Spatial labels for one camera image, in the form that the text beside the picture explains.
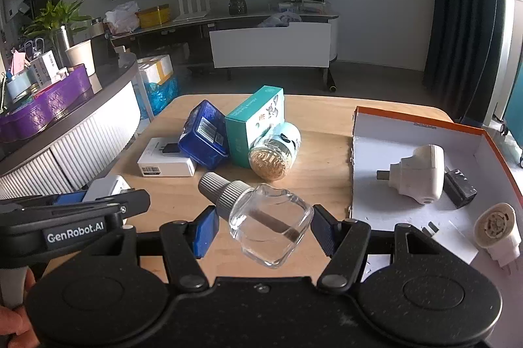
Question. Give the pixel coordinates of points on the purple round tin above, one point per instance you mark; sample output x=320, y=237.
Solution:
x=45, y=106

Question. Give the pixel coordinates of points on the black charger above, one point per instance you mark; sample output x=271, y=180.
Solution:
x=459, y=190

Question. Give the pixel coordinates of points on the clear toothpick jar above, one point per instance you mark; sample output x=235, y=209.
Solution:
x=269, y=160

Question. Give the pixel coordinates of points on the teal cardboard box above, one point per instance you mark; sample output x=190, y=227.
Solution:
x=249, y=127

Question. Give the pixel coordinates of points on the white television console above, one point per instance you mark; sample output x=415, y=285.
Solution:
x=269, y=45

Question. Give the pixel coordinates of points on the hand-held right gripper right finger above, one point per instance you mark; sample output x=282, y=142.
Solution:
x=325, y=229

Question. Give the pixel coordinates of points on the clear plastic boxes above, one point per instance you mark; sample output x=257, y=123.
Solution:
x=304, y=8

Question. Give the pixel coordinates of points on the dark blue curtain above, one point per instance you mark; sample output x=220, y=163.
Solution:
x=461, y=17

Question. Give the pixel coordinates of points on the clear glass bottle grey cap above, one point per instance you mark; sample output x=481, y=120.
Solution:
x=269, y=217

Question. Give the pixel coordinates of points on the orange cardboard box white inside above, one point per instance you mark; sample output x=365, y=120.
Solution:
x=367, y=201

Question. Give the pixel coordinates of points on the white router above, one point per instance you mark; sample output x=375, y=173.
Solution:
x=192, y=15

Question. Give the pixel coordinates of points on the blue and white plastic bag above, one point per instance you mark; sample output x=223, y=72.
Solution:
x=282, y=20

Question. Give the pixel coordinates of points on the black tube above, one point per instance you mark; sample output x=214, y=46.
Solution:
x=331, y=83

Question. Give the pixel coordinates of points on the round counter white ribbed front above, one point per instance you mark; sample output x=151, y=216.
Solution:
x=94, y=135

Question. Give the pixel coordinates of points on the round white plug adapter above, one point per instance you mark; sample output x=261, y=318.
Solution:
x=496, y=227

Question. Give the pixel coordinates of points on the small white packet box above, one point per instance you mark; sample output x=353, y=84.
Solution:
x=44, y=68

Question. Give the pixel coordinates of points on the white paper cup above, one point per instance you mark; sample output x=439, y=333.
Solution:
x=81, y=57

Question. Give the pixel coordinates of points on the yellow tin box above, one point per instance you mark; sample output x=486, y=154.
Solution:
x=154, y=16

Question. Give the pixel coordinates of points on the white box black print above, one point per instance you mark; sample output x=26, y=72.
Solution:
x=163, y=164

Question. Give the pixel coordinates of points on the yellow and white carton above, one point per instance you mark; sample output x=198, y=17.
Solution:
x=155, y=70

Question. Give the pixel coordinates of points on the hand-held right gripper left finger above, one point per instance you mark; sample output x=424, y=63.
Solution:
x=204, y=233

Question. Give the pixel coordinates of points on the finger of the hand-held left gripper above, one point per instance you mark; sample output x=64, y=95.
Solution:
x=69, y=198
x=137, y=201

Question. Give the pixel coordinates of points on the person's left hand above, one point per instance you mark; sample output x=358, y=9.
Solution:
x=12, y=325

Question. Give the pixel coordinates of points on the green plant in metal vase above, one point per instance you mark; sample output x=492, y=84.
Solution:
x=57, y=21

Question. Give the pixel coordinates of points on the blue plastic box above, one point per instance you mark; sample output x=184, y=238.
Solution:
x=202, y=139

